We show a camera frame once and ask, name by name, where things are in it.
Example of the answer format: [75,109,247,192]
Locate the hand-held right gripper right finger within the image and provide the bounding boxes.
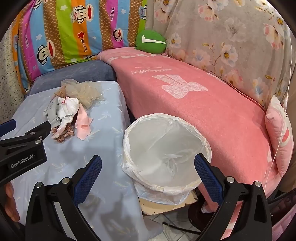
[194,153,273,241]

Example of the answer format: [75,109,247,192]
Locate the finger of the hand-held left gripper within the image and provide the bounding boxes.
[0,119,17,139]
[0,121,52,150]

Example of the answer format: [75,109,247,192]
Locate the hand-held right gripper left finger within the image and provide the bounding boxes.
[25,155,102,241]

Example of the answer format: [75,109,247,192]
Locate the grey cloth piece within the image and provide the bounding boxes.
[44,94,67,129]

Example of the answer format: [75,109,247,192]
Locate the brown lace fabric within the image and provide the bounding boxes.
[51,123,75,144]

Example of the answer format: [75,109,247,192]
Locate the pink cloth piece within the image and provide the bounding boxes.
[74,105,93,141]

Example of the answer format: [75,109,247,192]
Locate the bin with white bag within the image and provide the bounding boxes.
[122,113,212,205]

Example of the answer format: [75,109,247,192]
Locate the person's left hand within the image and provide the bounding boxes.
[4,183,21,222]

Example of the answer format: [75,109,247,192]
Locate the cream knitted cover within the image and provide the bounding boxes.
[0,23,26,121]

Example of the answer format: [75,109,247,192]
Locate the tan stocking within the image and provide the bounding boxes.
[54,85,68,98]

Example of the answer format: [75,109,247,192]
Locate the light blue patterned cover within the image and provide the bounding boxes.
[5,80,163,241]

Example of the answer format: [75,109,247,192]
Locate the pink blanket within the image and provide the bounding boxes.
[97,47,281,229]

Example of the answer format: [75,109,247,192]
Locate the cream tulle fabric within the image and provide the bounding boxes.
[60,79,105,109]

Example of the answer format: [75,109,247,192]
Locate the pink pillow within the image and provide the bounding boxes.
[265,95,295,179]

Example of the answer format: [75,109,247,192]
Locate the blue sofa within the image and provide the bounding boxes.
[25,59,116,96]

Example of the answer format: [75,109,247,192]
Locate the colourful monkey print pillow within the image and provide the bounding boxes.
[11,0,148,82]

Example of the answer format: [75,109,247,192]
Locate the beige cloth cover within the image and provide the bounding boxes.
[283,21,296,193]

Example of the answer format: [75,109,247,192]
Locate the grey floral blanket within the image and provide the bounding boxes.
[146,0,292,109]

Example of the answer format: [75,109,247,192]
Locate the green round cushion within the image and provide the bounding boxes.
[135,29,167,55]

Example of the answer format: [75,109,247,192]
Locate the black cable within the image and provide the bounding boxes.
[162,221,201,233]

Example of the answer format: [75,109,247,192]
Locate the black metal frame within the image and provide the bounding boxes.
[267,192,295,224]

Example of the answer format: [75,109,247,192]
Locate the thin white cable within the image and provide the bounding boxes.
[264,35,293,193]

